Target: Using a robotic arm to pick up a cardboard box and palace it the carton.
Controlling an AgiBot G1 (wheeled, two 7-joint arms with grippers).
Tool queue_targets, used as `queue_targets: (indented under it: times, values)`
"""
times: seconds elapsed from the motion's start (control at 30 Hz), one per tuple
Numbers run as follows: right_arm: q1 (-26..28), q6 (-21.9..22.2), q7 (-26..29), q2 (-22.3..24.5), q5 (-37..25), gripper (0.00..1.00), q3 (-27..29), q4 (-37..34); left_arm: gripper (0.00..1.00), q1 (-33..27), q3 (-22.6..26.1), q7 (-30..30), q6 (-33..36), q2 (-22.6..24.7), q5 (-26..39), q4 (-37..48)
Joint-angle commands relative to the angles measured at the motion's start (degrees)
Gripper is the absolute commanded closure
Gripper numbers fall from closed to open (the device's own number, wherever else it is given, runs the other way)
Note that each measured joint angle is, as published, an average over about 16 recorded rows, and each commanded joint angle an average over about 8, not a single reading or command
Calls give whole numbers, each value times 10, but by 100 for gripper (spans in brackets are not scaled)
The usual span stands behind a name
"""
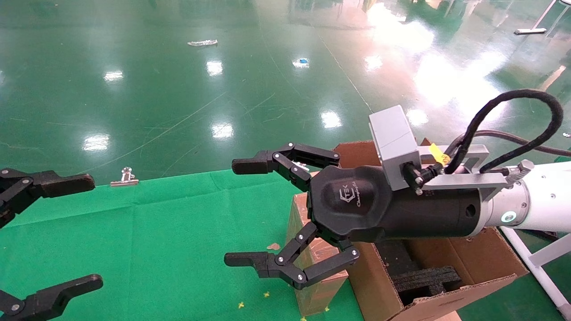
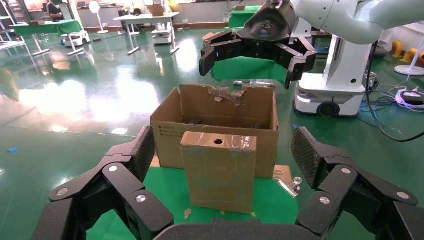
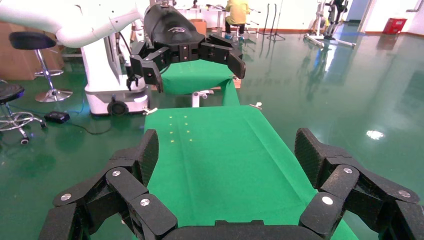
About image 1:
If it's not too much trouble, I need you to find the white pipe frame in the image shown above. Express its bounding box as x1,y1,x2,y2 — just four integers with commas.
500,225,571,319

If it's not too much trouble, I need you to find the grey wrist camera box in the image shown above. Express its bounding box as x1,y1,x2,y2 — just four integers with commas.
368,106,422,190

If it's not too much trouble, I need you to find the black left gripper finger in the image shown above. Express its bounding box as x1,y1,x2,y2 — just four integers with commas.
0,274,103,321
0,169,95,229

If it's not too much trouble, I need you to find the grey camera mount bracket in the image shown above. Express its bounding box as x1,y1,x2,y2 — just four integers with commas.
417,144,509,201

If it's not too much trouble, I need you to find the black sleeved cable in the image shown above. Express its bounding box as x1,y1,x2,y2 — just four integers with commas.
444,89,563,175

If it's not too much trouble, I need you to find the green table cloth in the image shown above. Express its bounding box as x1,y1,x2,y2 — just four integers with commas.
0,169,364,321

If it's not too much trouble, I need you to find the yellow cable tag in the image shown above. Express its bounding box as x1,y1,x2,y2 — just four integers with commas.
429,149,451,166

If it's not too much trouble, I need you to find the small brown cardboard box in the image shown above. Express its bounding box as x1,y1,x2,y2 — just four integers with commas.
285,192,349,317

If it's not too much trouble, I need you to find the black foam insert block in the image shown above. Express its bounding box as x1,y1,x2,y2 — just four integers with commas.
392,266,462,307

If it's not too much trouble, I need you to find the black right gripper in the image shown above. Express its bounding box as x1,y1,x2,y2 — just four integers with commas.
224,143,487,291

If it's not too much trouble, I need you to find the large open cardboard carton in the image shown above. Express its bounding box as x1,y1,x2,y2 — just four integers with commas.
334,139,529,321

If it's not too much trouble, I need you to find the thin dark cable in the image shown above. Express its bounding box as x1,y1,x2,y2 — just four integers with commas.
446,130,571,157

